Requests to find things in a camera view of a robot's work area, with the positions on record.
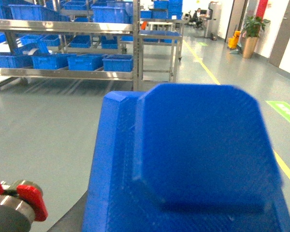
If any blue block part with knob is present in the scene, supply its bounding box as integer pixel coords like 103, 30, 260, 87
82, 84, 290, 232

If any stainless steel shelf rack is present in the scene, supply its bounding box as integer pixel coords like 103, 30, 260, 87
0, 0, 140, 90

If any stainless steel side table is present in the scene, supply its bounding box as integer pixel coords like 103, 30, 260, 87
136, 30, 183, 86

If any yellow mop bucket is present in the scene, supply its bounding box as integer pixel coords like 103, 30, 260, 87
228, 30, 241, 50

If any green potted plant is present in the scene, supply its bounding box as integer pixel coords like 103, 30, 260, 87
242, 16, 271, 58

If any red conveyor side rail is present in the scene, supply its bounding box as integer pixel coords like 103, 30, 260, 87
0, 180, 48, 224

